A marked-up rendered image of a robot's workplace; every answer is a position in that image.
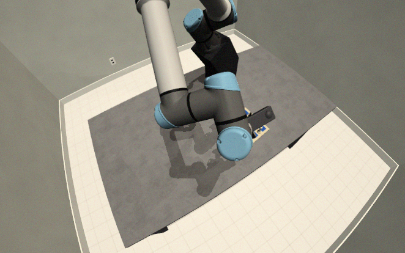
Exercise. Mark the blue and cream chessboard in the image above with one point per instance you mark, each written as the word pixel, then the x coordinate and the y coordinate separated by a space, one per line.
pixel 263 130

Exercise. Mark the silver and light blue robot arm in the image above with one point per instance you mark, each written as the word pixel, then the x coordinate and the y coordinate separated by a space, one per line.
pixel 221 98

